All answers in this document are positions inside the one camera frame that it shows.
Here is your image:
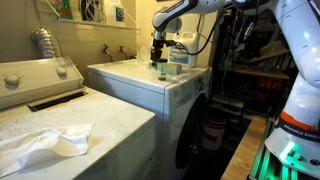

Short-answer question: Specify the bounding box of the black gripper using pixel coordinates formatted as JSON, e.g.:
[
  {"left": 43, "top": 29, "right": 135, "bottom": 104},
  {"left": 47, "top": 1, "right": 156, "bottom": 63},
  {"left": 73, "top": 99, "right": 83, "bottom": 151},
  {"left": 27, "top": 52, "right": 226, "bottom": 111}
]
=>
[{"left": 151, "top": 39, "right": 164, "bottom": 62}]

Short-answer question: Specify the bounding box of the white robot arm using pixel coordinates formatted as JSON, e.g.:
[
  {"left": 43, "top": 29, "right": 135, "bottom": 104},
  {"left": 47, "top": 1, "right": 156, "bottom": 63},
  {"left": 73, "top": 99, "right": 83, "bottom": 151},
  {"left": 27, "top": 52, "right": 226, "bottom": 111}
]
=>
[{"left": 151, "top": 0, "right": 320, "bottom": 179}]

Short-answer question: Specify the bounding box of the small clear glass jar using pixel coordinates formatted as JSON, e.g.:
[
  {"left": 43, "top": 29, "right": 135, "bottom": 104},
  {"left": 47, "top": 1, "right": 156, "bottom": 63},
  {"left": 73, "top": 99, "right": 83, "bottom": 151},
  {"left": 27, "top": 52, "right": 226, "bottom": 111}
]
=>
[{"left": 157, "top": 59, "right": 168, "bottom": 81}]

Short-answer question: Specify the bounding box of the large white detergent jug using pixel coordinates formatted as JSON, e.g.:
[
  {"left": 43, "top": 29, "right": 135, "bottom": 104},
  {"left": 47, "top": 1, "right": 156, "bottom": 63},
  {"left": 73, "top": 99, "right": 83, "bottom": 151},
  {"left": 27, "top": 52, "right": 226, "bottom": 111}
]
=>
[{"left": 168, "top": 32, "right": 199, "bottom": 68}]

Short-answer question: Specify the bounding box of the white front-load washing machine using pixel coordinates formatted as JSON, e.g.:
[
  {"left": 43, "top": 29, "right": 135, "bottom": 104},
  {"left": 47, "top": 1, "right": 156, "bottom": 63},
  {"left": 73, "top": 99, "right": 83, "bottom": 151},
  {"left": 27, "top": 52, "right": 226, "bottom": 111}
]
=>
[{"left": 87, "top": 59, "right": 211, "bottom": 180}]

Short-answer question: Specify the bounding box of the cluttered storage shelf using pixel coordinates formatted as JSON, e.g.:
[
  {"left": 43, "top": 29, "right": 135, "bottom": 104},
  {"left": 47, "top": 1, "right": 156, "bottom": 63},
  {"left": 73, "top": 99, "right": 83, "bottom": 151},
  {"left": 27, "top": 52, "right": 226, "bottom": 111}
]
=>
[{"left": 212, "top": 8, "right": 296, "bottom": 120}]

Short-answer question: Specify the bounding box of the white and red bucket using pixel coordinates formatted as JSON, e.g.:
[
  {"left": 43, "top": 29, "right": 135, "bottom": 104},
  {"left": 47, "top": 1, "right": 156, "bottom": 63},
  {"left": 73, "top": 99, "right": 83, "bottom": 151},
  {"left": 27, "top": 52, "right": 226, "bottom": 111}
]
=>
[{"left": 200, "top": 118, "right": 227, "bottom": 156}]

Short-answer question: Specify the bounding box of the white top-load dryer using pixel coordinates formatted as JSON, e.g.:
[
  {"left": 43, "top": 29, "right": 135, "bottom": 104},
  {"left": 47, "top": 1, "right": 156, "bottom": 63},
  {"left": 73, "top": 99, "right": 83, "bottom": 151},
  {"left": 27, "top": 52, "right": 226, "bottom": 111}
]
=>
[{"left": 0, "top": 57, "right": 157, "bottom": 180}]

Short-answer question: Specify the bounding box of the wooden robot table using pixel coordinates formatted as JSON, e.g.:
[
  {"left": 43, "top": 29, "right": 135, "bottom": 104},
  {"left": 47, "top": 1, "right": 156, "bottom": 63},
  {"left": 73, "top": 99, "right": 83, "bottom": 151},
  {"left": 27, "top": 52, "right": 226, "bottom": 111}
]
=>
[{"left": 220, "top": 116, "right": 266, "bottom": 180}]

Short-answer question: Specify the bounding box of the white crumpled cloth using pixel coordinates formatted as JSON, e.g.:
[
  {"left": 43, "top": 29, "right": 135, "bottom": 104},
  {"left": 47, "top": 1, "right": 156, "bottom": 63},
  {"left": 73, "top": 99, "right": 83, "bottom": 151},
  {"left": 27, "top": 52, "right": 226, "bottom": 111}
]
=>
[{"left": 0, "top": 124, "right": 93, "bottom": 177}]

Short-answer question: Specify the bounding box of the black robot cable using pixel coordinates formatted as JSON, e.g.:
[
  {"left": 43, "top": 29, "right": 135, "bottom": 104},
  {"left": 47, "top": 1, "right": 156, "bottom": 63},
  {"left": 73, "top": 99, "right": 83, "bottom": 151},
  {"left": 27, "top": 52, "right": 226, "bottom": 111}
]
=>
[{"left": 165, "top": 3, "right": 234, "bottom": 57}]

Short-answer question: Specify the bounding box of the left wall water faucet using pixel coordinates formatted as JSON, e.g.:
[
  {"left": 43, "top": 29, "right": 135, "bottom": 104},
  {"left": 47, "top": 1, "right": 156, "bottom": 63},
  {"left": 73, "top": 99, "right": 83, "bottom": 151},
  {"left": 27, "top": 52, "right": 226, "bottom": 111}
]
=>
[{"left": 103, "top": 44, "right": 113, "bottom": 62}]

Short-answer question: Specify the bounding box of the wall shelf with supplies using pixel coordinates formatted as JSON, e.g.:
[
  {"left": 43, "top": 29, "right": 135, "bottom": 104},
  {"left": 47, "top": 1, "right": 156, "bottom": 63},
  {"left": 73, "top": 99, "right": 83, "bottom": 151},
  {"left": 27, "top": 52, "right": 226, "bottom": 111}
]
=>
[{"left": 34, "top": 0, "right": 142, "bottom": 34}]

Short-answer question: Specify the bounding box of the silver flexible vent duct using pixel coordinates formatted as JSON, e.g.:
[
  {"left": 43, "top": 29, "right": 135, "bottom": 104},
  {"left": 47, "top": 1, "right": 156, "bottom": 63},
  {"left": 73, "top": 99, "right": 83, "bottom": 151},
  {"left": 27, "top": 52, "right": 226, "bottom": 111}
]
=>
[{"left": 31, "top": 27, "right": 63, "bottom": 59}]

